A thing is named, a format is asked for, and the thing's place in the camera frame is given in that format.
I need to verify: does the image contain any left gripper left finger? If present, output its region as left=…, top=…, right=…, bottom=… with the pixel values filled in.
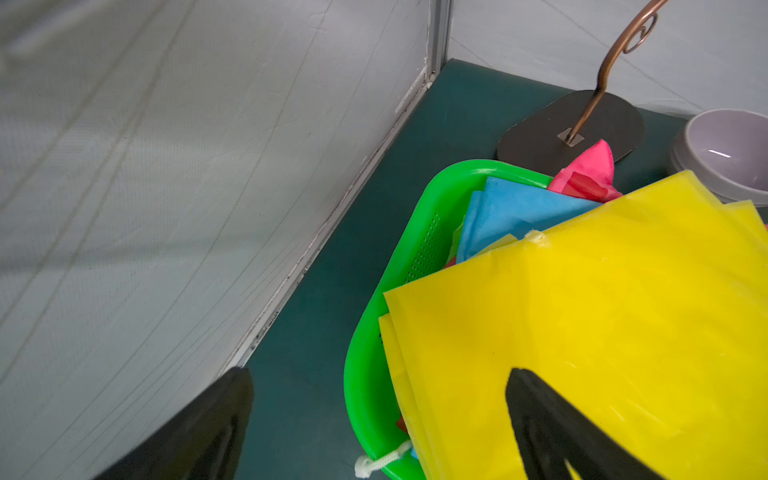
left=97, top=367, right=254, bottom=479

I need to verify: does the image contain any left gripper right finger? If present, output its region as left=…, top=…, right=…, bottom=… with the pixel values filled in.
left=505, top=368, right=660, bottom=479

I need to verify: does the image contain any yellow raincoat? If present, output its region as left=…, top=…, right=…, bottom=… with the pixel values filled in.
left=380, top=172, right=767, bottom=479

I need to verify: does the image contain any green plastic basket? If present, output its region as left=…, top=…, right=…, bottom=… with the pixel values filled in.
left=343, top=158, right=553, bottom=480

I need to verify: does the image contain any blue raincoat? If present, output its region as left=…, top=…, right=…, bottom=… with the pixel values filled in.
left=456, top=177, right=600, bottom=263

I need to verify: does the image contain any pink bunny raincoat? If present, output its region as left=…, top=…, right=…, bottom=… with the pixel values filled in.
left=547, top=140, right=622, bottom=203

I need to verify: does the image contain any brown metal jewelry stand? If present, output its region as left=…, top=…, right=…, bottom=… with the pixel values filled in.
left=496, top=0, right=666, bottom=176

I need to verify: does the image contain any small purple bowl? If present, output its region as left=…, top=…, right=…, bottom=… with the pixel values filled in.
left=668, top=109, right=767, bottom=208

